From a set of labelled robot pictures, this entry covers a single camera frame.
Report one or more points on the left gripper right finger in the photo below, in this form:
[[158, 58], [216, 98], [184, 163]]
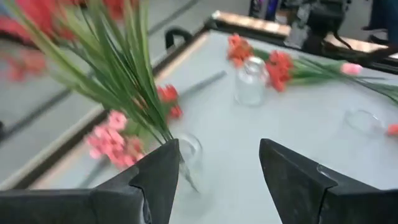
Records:
[[304, 193]]

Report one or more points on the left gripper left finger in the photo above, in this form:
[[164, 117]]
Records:
[[149, 186]]

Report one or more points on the pink flower bunch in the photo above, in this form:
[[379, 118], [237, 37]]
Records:
[[109, 140]]

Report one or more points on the orange-red flower bunch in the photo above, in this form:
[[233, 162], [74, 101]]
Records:
[[393, 129], [280, 71]]

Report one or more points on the red flower bunch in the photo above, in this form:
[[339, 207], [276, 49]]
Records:
[[124, 68]]

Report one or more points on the pink tulip with green stem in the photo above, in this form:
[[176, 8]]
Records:
[[351, 68]]

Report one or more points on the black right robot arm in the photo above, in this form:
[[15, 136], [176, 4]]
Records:
[[323, 18]]

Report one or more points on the bulbous embossed glass vase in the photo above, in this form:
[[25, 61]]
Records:
[[192, 152]]

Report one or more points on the tall smooth glass vase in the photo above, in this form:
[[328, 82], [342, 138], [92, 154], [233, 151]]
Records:
[[363, 123]]

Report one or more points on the short diamond-cut glass vase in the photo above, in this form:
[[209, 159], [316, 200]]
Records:
[[250, 87]]

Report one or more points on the light wooden side board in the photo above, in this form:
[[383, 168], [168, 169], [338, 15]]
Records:
[[248, 25]]

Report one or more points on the black frame hook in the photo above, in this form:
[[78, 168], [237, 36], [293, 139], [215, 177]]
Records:
[[178, 30]]

